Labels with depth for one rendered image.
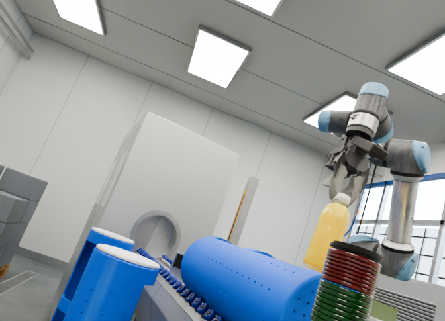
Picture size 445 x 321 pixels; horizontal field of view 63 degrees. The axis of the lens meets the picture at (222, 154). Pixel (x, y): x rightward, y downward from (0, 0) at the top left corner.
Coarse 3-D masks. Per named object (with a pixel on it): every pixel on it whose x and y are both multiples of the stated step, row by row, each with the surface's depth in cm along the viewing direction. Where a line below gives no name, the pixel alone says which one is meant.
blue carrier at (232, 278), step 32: (192, 256) 159; (224, 256) 135; (256, 256) 122; (192, 288) 153; (224, 288) 120; (256, 288) 103; (288, 288) 93; (224, 320) 124; (256, 320) 97; (288, 320) 89
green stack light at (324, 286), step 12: (324, 288) 43; (336, 288) 42; (324, 300) 42; (336, 300) 41; (348, 300) 41; (360, 300) 41; (372, 300) 42; (312, 312) 43; (324, 312) 42; (336, 312) 41; (348, 312) 41; (360, 312) 41
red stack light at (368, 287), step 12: (336, 252) 44; (348, 252) 43; (324, 264) 45; (336, 264) 43; (348, 264) 42; (360, 264) 42; (372, 264) 42; (324, 276) 44; (336, 276) 42; (348, 276) 42; (360, 276) 42; (372, 276) 42; (348, 288) 42; (360, 288) 41; (372, 288) 42
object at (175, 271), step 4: (176, 252) 210; (176, 256) 209; (180, 256) 208; (176, 260) 207; (180, 260) 208; (172, 264) 208; (176, 264) 207; (180, 264) 207; (172, 268) 207; (176, 268) 208; (180, 268) 207; (172, 272) 207; (176, 272) 208; (180, 272) 209; (176, 276) 208; (180, 276) 208; (180, 280) 208
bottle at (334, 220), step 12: (336, 204) 87; (324, 216) 86; (336, 216) 85; (348, 216) 86; (324, 228) 85; (336, 228) 84; (312, 240) 86; (324, 240) 83; (336, 240) 83; (312, 252) 83; (324, 252) 82; (312, 264) 82
